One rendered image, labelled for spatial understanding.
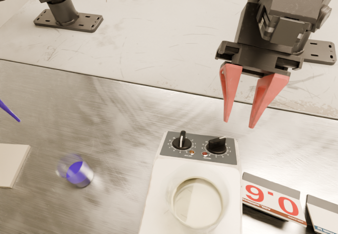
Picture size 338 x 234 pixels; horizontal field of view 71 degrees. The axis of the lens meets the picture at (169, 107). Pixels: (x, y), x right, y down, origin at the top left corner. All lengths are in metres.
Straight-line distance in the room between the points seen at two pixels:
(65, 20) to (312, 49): 0.64
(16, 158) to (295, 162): 0.50
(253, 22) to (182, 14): 0.42
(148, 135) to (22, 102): 0.30
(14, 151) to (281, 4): 0.49
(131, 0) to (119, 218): 0.62
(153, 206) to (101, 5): 0.64
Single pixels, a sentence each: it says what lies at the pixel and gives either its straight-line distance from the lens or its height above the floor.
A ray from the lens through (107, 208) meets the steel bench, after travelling 0.43.
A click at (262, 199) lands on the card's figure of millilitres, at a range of 0.40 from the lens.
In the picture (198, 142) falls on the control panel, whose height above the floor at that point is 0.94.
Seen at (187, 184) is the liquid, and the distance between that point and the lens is 0.28.
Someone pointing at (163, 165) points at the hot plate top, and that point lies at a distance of 0.34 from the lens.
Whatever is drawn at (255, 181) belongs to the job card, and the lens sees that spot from 0.43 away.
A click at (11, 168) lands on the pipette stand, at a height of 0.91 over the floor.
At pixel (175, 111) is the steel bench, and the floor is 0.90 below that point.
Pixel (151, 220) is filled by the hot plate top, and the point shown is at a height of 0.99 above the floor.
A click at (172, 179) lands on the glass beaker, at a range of 0.25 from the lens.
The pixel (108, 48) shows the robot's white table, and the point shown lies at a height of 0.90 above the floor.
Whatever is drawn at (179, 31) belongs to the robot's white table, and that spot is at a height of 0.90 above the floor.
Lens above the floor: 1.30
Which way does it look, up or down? 55 degrees down
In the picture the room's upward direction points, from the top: 7 degrees counter-clockwise
